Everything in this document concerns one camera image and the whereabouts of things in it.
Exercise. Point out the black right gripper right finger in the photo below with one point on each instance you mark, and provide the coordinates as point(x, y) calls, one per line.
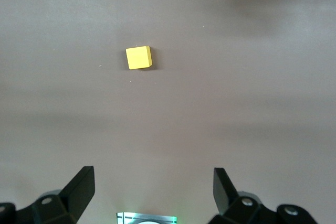
point(228, 197)

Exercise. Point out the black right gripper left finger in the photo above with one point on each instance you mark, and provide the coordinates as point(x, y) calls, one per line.
point(76, 195)

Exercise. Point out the yellow wooden block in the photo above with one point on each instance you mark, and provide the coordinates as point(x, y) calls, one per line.
point(137, 58)

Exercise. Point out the brown paper table cover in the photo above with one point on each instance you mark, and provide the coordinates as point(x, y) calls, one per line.
point(183, 116)

